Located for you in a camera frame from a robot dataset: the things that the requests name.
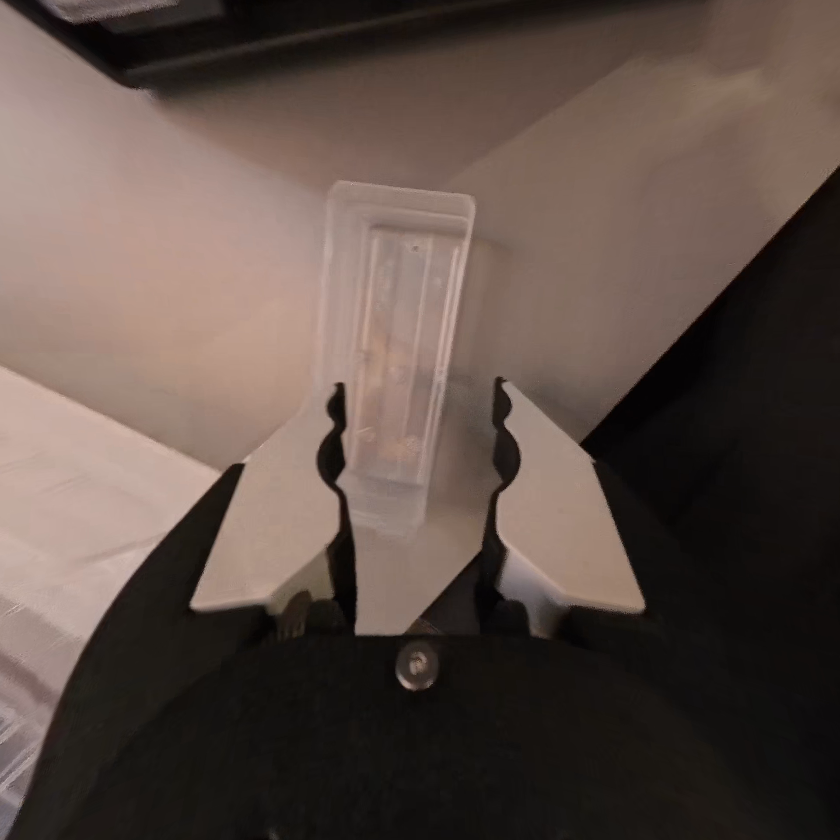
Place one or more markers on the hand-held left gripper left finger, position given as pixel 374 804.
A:
pixel 275 525

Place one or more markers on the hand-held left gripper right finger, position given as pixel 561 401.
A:
pixel 564 525

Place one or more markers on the clear plastic storage bin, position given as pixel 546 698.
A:
pixel 65 525

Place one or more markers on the clear plastic drawer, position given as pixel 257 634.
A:
pixel 400 315

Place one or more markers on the black drawer cabinet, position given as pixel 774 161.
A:
pixel 262 46

